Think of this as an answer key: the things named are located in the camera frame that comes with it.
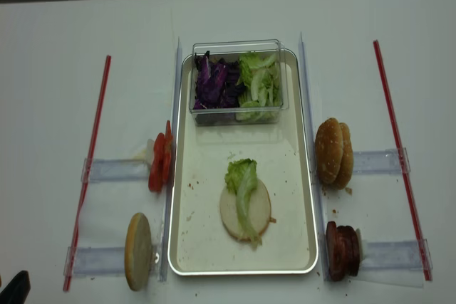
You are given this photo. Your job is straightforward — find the clear pusher rail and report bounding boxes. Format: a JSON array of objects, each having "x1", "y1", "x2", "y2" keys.
[
  {"x1": 353, "y1": 148, "x2": 410, "y2": 174},
  {"x1": 63, "y1": 247, "x2": 125, "y2": 278},
  {"x1": 86, "y1": 139, "x2": 155, "y2": 183},
  {"x1": 356, "y1": 229, "x2": 433, "y2": 271}
]

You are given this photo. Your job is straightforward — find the lettuce leaf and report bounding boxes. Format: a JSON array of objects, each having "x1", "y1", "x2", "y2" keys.
[{"x1": 224, "y1": 159, "x2": 262, "y2": 248}]

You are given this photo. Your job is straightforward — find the black object bottom left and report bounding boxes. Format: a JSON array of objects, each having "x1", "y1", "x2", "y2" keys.
[{"x1": 0, "y1": 270, "x2": 31, "y2": 304}]

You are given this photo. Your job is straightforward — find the clear plastic salad container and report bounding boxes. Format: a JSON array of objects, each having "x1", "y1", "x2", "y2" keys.
[{"x1": 189, "y1": 39, "x2": 289, "y2": 126}]

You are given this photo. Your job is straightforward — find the upright bun slice left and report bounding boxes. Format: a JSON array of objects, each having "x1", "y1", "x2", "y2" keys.
[{"x1": 124, "y1": 212, "x2": 152, "y2": 291}]

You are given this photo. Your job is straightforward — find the bun bottom slice on tray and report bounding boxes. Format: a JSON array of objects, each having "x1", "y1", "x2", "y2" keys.
[{"x1": 219, "y1": 178, "x2": 274, "y2": 248}]

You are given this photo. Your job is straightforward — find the sesame bun outer right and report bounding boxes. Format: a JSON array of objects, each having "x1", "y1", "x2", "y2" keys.
[{"x1": 315, "y1": 117, "x2": 343, "y2": 184}]

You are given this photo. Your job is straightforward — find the clear long rail right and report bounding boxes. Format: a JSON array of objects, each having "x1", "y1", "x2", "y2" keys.
[{"x1": 299, "y1": 33, "x2": 330, "y2": 281}]

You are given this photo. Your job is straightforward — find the clear pusher rail upper right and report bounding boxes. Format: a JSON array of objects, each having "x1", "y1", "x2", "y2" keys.
[{"x1": 353, "y1": 148, "x2": 410, "y2": 174}]

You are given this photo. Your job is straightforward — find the clear pusher rail lower right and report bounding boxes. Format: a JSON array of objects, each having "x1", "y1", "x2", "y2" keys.
[{"x1": 356, "y1": 229, "x2": 433, "y2": 271}]

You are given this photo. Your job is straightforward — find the red strip right side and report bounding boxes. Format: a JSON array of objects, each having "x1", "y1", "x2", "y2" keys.
[{"x1": 373, "y1": 40, "x2": 433, "y2": 282}]

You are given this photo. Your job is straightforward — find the clear pusher rail upper left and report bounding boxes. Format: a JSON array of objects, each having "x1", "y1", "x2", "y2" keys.
[{"x1": 86, "y1": 139, "x2": 155, "y2": 183}]

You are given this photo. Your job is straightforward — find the clear pusher rail lower left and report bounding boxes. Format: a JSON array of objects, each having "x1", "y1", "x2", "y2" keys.
[{"x1": 63, "y1": 247, "x2": 125, "y2": 278}]

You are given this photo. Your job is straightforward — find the red strip left side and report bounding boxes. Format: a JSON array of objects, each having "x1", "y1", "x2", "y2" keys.
[{"x1": 63, "y1": 55, "x2": 112, "y2": 293}]

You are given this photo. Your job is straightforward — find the green lettuce in container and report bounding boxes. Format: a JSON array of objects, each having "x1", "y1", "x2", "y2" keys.
[{"x1": 235, "y1": 52, "x2": 282, "y2": 123}]

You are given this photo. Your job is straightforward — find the clear long rail left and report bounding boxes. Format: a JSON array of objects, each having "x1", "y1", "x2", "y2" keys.
[{"x1": 158, "y1": 37, "x2": 182, "y2": 283}]

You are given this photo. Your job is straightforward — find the red strip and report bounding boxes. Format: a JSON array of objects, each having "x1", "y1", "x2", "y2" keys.
[
  {"x1": 373, "y1": 40, "x2": 433, "y2": 282},
  {"x1": 63, "y1": 55, "x2": 112, "y2": 293}
]

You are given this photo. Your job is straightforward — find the sesame bun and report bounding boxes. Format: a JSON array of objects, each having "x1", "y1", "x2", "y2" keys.
[
  {"x1": 332, "y1": 122, "x2": 354, "y2": 189},
  {"x1": 315, "y1": 117, "x2": 343, "y2": 184}
]

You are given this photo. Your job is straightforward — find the clear long rail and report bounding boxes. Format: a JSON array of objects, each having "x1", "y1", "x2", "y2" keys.
[
  {"x1": 158, "y1": 37, "x2": 182, "y2": 283},
  {"x1": 299, "y1": 33, "x2": 330, "y2": 281}
]

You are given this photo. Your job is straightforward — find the cream metal tray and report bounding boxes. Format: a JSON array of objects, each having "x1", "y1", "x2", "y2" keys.
[{"x1": 167, "y1": 51, "x2": 318, "y2": 276}]

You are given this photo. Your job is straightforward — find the dark meat patties stack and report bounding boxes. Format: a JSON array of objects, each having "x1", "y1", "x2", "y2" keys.
[{"x1": 326, "y1": 221, "x2": 361, "y2": 281}]

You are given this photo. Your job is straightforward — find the sesame bun inner right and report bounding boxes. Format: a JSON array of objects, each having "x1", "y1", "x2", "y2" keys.
[{"x1": 332, "y1": 122, "x2": 354, "y2": 189}]

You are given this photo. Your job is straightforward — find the purple cabbage in container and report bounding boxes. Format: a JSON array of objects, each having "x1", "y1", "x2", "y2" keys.
[{"x1": 193, "y1": 51, "x2": 246, "y2": 110}]

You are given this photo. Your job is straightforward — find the tomato slices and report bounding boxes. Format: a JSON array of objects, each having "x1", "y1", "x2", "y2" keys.
[{"x1": 148, "y1": 120, "x2": 173, "y2": 192}]

